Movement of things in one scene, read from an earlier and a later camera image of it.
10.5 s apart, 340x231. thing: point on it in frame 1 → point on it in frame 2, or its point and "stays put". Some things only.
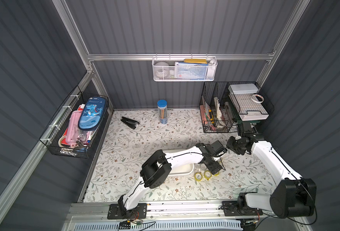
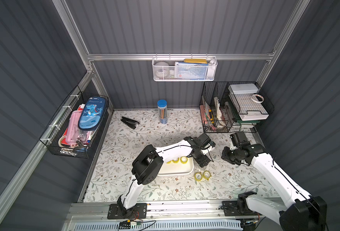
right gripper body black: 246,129 → 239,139
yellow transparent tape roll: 207,174 stays put
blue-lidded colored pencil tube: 163,111 stays put
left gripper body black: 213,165 → 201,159
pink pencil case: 72,138 stays put
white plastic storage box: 185,170 stays put
